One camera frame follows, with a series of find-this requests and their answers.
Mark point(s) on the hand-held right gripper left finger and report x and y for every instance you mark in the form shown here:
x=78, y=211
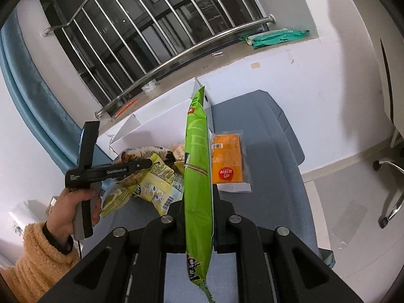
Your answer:
x=173, y=227

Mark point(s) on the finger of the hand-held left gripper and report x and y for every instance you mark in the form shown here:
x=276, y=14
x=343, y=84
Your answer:
x=139, y=165

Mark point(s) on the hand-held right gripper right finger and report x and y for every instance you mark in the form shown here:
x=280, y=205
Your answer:
x=222, y=224

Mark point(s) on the yellow green barcode snack packet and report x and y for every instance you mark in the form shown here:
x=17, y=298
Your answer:
x=161, y=189

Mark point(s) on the long green snack packet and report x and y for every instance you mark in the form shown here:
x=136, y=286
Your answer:
x=197, y=195

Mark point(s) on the white cardboard box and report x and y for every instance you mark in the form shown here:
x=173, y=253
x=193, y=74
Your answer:
x=164, y=123

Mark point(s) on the person's left forearm fuzzy sleeve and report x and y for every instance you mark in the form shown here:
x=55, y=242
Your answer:
x=31, y=265

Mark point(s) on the person's left hand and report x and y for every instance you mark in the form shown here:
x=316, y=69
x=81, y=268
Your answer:
x=61, y=211

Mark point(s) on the brown printed snack packet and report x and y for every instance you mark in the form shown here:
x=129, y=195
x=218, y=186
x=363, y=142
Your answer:
x=142, y=153

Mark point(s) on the light green snack packet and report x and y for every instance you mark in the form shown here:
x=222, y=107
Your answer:
x=118, y=195

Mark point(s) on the orange packet on sill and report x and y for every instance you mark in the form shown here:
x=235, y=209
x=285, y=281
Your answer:
x=126, y=107

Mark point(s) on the orange snack packet clear wrap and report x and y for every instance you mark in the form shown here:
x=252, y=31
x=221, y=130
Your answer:
x=227, y=157

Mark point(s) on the white shelf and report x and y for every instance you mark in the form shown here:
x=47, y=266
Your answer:
x=28, y=214

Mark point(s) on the blue grey cloth cover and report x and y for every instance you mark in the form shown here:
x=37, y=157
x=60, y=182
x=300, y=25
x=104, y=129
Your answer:
x=268, y=164

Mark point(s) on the blue curtain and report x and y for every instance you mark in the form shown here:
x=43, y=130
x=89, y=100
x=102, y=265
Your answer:
x=34, y=101

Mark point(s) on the metal window railing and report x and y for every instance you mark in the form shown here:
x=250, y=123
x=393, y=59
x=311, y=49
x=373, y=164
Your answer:
x=176, y=58

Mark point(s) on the dark window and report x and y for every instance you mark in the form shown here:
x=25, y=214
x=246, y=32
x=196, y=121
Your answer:
x=132, y=25

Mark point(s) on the beige tape piece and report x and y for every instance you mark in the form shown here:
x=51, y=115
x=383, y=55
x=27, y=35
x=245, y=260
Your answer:
x=255, y=65

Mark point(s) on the office chair base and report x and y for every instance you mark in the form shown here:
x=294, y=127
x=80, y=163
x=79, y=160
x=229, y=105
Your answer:
x=393, y=195

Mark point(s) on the green cloth on sill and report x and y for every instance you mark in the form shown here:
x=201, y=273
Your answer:
x=274, y=38

